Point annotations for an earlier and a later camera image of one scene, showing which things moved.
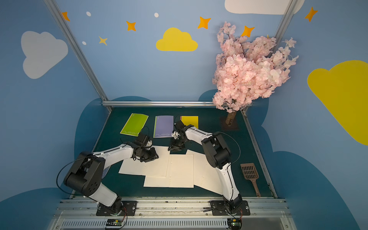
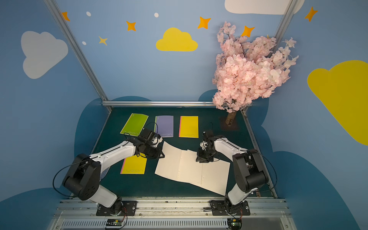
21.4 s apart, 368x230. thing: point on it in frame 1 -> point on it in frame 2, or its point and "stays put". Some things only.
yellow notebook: [188, 120] stays put
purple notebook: [163, 126] stays put
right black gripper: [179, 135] -> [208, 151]
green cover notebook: [134, 124] stays put
